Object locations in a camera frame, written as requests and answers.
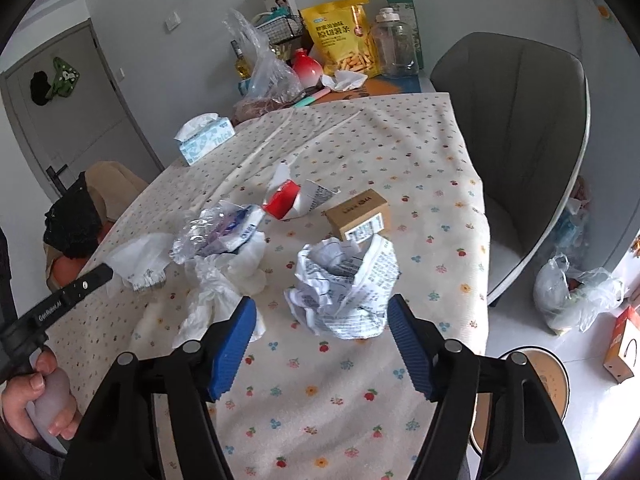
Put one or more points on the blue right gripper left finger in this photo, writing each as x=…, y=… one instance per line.
x=227, y=342

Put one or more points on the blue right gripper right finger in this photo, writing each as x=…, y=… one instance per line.
x=417, y=343

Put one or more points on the white tissue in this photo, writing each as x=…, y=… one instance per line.
x=218, y=283

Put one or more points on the printed paper ball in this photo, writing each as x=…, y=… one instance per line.
x=342, y=289

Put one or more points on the brown cardboard box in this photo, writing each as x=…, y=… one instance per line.
x=360, y=217

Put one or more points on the crushed clear plastic bottle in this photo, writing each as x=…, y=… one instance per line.
x=221, y=229

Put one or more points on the white plastic wrapper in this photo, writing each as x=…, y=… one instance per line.
x=141, y=262

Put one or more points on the red white torn carton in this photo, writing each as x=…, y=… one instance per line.
x=286, y=200

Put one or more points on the person's left hand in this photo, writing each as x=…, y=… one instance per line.
x=33, y=404

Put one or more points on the tan chair with black cloth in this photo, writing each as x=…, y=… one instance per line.
x=77, y=222

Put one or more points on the floral tablecloth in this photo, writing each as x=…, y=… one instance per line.
x=323, y=393

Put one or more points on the plastic bag on floor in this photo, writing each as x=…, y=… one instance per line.
x=569, y=299

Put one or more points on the blue tissue box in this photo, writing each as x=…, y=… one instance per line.
x=203, y=134

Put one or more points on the orange cardboard gift box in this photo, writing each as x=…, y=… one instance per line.
x=623, y=355

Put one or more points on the grey door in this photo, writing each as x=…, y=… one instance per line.
x=66, y=110

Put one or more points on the green teal pen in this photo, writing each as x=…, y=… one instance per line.
x=307, y=100

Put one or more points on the grey upholstered chair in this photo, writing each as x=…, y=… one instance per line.
x=523, y=109

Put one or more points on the white crumpled napkin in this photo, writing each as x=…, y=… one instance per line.
x=343, y=81

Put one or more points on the red white vase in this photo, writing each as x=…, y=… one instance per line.
x=308, y=70

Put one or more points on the clear plastic water jug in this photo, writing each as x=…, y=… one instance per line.
x=394, y=44

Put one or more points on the clear plastic bag on table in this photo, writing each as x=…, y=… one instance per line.
x=273, y=84

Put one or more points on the yellow liquid bottle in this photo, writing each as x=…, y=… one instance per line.
x=242, y=66

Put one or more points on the yellow snack bag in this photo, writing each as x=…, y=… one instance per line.
x=340, y=31

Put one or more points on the green tall box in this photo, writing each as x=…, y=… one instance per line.
x=407, y=12

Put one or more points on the black wire basket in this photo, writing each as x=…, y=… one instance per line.
x=284, y=31

